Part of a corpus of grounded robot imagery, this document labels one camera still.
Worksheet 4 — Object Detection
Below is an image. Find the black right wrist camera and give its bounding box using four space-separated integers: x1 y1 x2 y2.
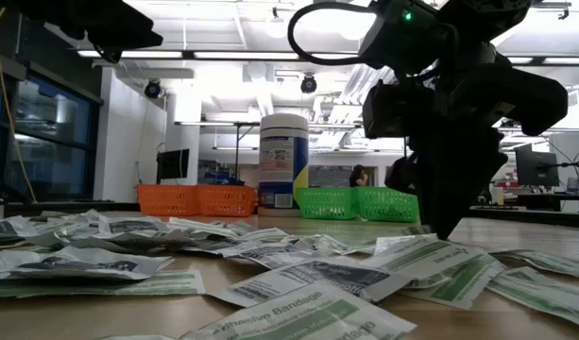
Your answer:
363 78 436 142

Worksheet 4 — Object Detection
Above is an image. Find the black desk monitor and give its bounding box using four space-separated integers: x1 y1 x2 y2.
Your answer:
514 144 561 188

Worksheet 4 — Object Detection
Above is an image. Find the black wall monitor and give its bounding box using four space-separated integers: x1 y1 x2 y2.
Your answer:
155 148 191 181

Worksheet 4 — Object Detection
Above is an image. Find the yellow power cord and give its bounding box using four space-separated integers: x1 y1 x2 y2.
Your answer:
0 8 39 204

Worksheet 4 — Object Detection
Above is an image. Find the round pendant lamp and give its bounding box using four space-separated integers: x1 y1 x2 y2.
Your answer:
264 7 291 40

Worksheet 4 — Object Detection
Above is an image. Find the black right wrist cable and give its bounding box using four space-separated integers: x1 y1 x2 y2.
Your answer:
287 1 383 67

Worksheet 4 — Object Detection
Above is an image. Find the white antiseptic towelette packet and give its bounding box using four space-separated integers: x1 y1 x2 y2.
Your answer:
207 256 416 310
28 209 106 228
372 234 416 256
66 230 192 257
0 214 39 250
231 241 318 271
179 234 252 256
97 215 173 239
0 245 176 281

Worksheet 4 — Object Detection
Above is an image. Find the black framed window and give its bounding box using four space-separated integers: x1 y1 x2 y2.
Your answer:
0 60 105 202

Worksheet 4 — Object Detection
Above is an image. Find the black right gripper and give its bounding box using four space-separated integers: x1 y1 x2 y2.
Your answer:
384 62 570 241

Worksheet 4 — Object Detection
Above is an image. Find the orange plastic mesh basket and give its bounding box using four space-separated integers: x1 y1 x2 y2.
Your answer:
137 183 200 217
196 183 259 218

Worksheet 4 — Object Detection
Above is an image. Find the green plastic mesh basket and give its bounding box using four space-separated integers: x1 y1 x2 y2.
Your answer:
356 186 420 224
296 186 361 221

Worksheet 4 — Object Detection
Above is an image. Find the white disinfecting wipes canister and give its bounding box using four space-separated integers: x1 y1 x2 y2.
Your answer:
258 111 311 217

